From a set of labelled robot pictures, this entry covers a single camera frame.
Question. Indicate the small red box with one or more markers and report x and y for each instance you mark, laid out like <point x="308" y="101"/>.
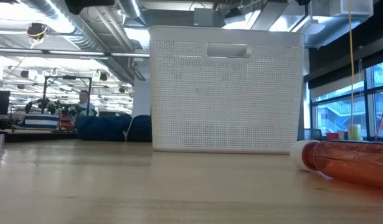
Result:
<point x="332" y="136"/>

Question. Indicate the white perforated plastic basket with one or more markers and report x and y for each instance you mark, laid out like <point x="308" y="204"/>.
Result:
<point x="225" y="109"/>

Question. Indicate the navy blue cloth bag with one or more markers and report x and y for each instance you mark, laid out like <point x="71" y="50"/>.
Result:
<point x="101" y="127"/>

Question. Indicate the person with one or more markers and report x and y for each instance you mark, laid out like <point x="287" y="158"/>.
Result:
<point x="84" y="102"/>

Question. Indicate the yellow-green roll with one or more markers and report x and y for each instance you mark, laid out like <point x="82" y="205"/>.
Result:
<point x="354" y="132"/>

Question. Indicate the silver metal post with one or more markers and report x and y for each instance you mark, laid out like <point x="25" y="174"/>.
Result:
<point x="1" y="140"/>

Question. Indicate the red rod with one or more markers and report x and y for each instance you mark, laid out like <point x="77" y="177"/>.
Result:
<point x="380" y="124"/>

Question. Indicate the black background robot arms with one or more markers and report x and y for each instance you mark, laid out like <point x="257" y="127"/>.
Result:
<point x="43" y="105"/>

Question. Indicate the black background stand frame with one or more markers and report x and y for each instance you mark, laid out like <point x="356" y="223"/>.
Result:
<point x="44" y="93"/>

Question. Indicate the red liquid bottle white cap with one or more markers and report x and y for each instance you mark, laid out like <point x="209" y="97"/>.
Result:
<point x="350" y="161"/>

